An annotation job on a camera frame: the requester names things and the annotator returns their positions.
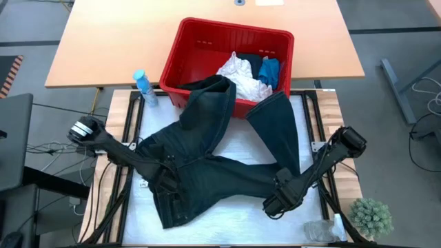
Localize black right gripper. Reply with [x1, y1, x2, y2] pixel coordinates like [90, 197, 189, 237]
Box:
[262, 167, 304, 220]

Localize dark denim jeans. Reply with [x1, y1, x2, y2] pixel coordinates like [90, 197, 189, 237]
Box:
[137, 74, 304, 229]

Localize white garment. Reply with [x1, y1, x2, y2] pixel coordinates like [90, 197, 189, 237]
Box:
[216, 51, 274, 103]

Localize red plastic laundry bin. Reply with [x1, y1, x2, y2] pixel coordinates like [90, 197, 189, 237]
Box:
[158, 17, 296, 120]

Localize clear spray bottle white trigger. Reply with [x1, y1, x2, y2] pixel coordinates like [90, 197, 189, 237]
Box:
[302, 213, 348, 243]

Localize small green potted plant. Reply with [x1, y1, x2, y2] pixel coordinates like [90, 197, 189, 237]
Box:
[349, 198, 394, 241]

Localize blue air freshener spray bottle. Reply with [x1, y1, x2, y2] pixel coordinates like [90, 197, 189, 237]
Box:
[133, 70, 159, 107]

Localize black side desk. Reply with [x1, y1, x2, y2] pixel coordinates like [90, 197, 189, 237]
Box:
[0, 167, 90, 248]

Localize blue garment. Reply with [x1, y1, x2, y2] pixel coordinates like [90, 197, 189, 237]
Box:
[257, 57, 280, 90]

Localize dark navy garment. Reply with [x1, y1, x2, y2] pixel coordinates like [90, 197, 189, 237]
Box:
[236, 52, 263, 79]

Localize orange wooden desk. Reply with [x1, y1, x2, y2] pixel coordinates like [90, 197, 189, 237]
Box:
[425, 0, 441, 20]
[44, 0, 365, 89]

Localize grey metal desk leg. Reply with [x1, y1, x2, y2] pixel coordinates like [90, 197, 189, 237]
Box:
[380, 58, 441, 125]

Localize black computer mouse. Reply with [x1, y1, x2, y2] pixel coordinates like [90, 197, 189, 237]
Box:
[0, 231, 23, 248]

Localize black metal table frame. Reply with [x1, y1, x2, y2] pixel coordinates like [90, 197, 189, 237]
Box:
[81, 88, 380, 248]

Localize yellow floor cable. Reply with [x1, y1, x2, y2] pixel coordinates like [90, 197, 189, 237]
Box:
[90, 88, 101, 120]

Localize thin black floor cable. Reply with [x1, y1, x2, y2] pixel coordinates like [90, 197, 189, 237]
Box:
[32, 102, 108, 118]

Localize grey cable bundle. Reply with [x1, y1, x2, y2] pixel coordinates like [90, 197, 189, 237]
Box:
[25, 139, 101, 156]

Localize black looped floor cable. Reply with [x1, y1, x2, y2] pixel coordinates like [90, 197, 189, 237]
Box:
[409, 113, 441, 172]

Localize white floor cable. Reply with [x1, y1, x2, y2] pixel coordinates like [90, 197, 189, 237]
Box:
[411, 76, 441, 116]

